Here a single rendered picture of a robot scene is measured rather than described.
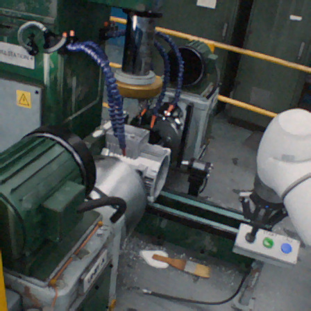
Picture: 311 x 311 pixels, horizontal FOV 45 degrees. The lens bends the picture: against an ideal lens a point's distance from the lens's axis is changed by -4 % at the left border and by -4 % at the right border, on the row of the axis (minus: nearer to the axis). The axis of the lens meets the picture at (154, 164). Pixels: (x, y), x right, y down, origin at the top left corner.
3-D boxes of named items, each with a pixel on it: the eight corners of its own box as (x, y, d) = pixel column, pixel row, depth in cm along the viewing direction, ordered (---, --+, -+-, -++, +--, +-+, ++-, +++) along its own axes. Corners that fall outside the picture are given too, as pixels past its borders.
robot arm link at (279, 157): (244, 158, 77) (274, 214, 70) (256, 106, 64) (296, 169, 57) (289, 143, 78) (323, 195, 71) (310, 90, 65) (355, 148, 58)
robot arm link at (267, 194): (262, 147, 78) (257, 163, 83) (252, 183, 73) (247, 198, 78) (305, 160, 76) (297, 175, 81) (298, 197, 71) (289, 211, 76)
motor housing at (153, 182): (95, 194, 136) (98, 147, 127) (117, 171, 152) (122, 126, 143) (148, 212, 131) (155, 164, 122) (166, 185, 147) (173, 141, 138)
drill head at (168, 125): (115, 166, 156) (121, 108, 143) (150, 130, 190) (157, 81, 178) (174, 185, 150) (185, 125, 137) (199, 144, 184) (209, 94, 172)
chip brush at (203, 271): (150, 261, 128) (150, 259, 127) (154, 252, 132) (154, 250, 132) (209, 279, 124) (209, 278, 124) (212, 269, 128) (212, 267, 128)
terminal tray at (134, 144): (103, 151, 132) (105, 132, 128) (116, 139, 141) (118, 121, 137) (136, 161, 129) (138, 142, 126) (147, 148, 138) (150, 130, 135)
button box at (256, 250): (231, 251, 107) (234, 244, 102) (238, 230, 110) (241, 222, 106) (291, 270, 103) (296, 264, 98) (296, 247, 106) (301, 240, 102)
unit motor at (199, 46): (152, 130, 182) (165, 41, 161) (173, 109, 210) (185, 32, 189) (205, 146, 176) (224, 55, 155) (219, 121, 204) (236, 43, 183)
